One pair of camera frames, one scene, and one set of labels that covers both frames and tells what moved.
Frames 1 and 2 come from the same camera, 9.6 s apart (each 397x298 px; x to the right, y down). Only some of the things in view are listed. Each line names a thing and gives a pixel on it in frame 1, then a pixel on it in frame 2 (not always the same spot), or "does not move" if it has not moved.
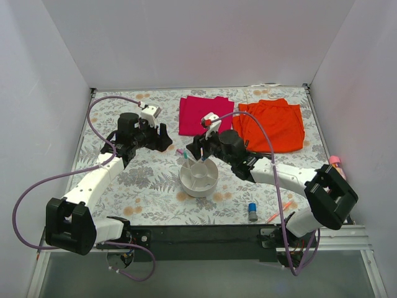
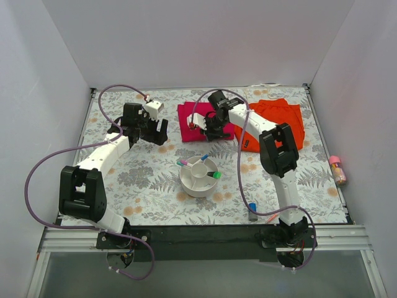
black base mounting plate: [246, 243] does not move
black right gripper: [201, 147] → [209, 126]
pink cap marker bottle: [335, 161] does not move
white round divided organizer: [200, 179] does not move
